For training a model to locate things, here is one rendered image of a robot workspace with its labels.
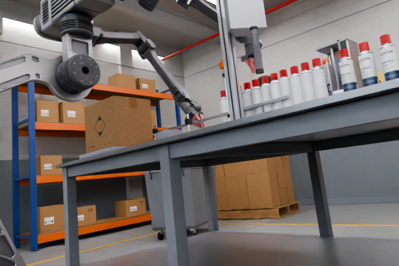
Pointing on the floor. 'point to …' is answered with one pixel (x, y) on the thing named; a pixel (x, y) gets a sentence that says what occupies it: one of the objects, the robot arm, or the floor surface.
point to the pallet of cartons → (255, 189)
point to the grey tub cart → (193, 174)
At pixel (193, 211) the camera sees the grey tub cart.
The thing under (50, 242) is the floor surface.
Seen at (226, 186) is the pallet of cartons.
